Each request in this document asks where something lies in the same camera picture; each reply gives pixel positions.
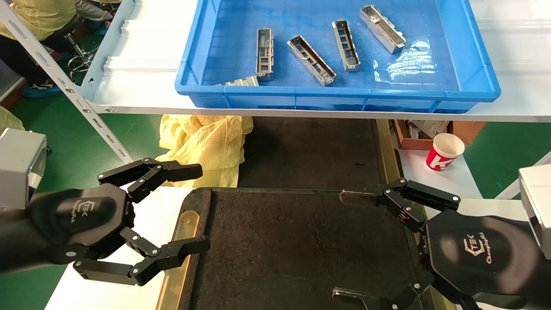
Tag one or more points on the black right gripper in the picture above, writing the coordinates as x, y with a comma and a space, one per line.
478, 258

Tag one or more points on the black felt container brass edges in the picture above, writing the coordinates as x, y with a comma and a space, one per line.
301, 249

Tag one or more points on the red white paper cup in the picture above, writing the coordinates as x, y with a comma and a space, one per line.
443, 155

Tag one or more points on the crumpled yellow garment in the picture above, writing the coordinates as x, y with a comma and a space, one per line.
206, 146

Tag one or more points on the brown cardboard box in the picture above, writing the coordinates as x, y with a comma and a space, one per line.
467, 129

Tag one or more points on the black mat with brass strip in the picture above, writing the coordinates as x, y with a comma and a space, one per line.
310, 155

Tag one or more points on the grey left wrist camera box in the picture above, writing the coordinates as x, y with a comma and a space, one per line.
19, 168

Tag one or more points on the seated worker yellow smock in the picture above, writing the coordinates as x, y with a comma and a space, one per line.
38, 17

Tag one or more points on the pale yellow fabric bundle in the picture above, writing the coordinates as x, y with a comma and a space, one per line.
10, 120

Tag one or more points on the chrome stool base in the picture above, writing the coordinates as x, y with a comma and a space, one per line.
77, 49

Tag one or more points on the silver metal channel part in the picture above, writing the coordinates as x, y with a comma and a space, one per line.
265, 75
352, 64
312, 60
243, 82
381, 31

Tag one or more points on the grey metal bracket pile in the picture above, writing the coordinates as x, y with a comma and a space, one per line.
428, 128

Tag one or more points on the blue plastic tray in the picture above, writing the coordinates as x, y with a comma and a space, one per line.
241, 38

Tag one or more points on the clear plastic bag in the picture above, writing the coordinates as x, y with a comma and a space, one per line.
409, 64

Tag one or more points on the grey slotted shelf post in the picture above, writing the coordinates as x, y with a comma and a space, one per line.
69, 88
508, 190

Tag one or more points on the white shelf board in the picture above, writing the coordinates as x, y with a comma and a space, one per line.
142, 82

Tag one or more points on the blue shoe cover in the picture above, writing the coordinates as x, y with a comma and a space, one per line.
41, 90

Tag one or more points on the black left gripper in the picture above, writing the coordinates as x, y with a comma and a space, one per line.
73, 219

